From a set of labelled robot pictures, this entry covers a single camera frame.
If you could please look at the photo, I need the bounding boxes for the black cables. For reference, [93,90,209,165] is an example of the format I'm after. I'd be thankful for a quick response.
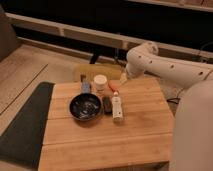
[166,96,182,105]

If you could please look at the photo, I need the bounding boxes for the dark round bowl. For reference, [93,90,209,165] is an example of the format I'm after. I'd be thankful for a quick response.
[69,93,101,121]

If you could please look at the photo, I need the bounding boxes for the white cylindrical container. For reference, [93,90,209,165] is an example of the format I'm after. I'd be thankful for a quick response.
[93,74,107,93]

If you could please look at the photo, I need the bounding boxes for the orange red pepper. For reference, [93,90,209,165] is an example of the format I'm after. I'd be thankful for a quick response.
[108,82,119,94]

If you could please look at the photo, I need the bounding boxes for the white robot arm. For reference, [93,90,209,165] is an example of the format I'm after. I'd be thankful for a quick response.
[125,41,213,171]

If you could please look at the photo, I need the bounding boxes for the dark grey floor mat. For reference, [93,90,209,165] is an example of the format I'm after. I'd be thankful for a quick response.
[0,82,54,169]

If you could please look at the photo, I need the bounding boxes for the white bottle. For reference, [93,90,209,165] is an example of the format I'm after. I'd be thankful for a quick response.
[112,92,123,121]

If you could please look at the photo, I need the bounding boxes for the wooden table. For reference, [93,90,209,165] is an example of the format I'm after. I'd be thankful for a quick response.
[38,77,173,171]

